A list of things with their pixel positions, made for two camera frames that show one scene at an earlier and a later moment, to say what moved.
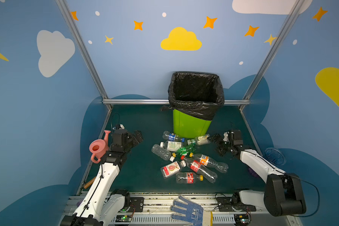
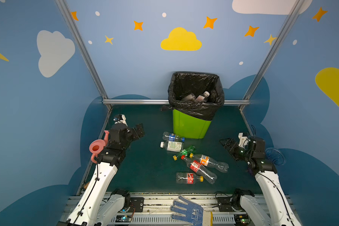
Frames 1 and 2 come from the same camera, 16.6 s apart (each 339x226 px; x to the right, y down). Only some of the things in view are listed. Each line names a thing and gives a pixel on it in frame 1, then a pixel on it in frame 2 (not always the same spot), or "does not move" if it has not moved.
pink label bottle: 173,168 -> 202,98
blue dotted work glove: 195,213 does not move
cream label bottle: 200,140 -> 190,97
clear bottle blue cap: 172,136 does not move
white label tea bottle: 172,146 does not move
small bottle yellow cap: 187,177 does not move
